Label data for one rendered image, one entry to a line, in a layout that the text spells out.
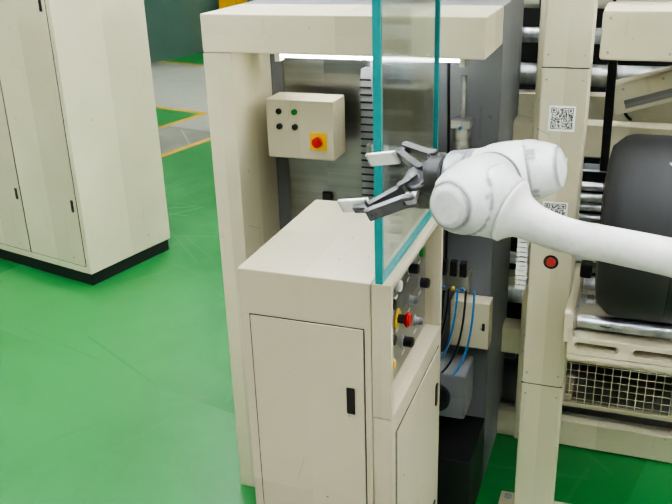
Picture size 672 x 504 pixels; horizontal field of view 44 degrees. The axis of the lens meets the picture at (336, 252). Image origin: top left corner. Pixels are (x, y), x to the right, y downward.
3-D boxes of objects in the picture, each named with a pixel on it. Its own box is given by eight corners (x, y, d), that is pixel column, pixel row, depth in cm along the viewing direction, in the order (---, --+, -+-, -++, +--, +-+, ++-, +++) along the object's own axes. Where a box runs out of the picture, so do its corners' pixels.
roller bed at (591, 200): (541, 259, 297) (547, 180, 285) (546, 245, 310) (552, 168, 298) (599, 265, 290) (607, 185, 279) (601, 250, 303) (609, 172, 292)
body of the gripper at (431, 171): (450, 206, 150) (406, 208, 155) (465, 175, 154) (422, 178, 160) (435, 175, 145) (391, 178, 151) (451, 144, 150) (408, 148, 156)
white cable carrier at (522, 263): (514, 288, 263) (522, 142, 245) (516, 282, 268) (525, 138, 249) (528, 290, 262) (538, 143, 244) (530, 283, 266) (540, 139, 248)
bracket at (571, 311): (562, 341, 251) (564, 312, 247) (573, 288, 285) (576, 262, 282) (573, 343, 250) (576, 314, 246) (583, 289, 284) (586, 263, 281)
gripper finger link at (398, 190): (423, 186, 155) (425, 190, 154) (371, 215, 156) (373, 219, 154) (415, 170, 152) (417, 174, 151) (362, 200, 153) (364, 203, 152)
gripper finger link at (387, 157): (393, 152, 161) (395, 150, 162) (364, 155, 165) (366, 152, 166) (399, 164, 163) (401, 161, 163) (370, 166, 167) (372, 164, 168)
